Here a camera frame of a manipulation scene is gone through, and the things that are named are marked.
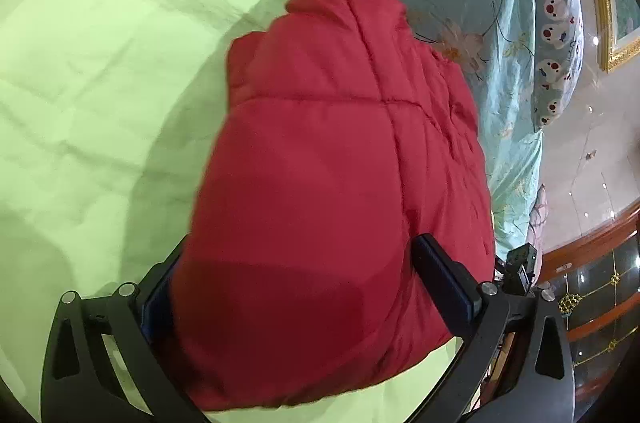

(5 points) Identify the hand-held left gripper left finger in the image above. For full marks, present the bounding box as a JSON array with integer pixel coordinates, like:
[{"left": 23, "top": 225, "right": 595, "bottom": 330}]
[{"left": 40, "top": 235, "right": 211, "bottom": 423}]

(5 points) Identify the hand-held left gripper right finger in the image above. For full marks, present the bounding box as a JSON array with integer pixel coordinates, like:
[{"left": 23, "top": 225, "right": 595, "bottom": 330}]
[{"left": 412, "top": 233, "right": 576, "bottom": 423}]

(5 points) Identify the red quilted jacket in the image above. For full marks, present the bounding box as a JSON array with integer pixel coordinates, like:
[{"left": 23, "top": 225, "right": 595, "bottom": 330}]
[{"left": 165, "top": 0, "right": 497, "bottom": 414}]

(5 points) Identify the pink floral cloth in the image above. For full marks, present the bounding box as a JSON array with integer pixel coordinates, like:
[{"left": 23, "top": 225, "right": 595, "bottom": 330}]
[{"left": 527, "top": 185, "right": 549, "bottom": 250}]

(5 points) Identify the wooden glass panel cabinet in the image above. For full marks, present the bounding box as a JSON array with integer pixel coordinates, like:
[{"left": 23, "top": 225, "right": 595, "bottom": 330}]
[{"left": 542, "top": 208, "right": 640, "bottom": 369}]

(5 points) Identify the bear print pillow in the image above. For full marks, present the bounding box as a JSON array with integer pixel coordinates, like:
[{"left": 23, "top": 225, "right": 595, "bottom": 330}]
[{"left": 520, "top": 0, "right": 586, "bottom": 134}]

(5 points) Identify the green bed sheet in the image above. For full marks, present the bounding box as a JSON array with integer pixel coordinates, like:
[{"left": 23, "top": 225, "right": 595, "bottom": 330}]
[{"left": 0, "top": 0, "right": 501, "bottom": 423}]

